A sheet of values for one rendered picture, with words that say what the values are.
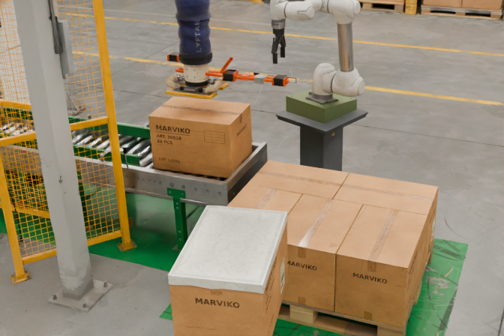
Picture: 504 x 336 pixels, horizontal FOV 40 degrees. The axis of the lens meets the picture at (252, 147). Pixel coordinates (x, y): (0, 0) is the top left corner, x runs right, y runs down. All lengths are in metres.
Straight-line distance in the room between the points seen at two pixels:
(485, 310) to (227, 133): 1.94
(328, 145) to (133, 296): 1.80
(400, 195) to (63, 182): 2.09
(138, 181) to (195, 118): 0.61
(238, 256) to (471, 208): 2.92
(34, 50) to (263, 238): 1.66
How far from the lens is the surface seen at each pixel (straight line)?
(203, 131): 4.62
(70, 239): 4.37
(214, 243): 3.11
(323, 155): 5.19
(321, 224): 4.16
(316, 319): 4.28
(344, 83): 4.96
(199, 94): 4.61
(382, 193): 4.53
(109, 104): 4.60
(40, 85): 3.98
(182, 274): 2.92
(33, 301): 4.72
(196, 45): 4.56
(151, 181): 4.80
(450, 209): 5.55
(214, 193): 4.59
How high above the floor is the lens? 2.67
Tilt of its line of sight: 24 degrees down
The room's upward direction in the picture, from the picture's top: 2 degrees counter-clockwise
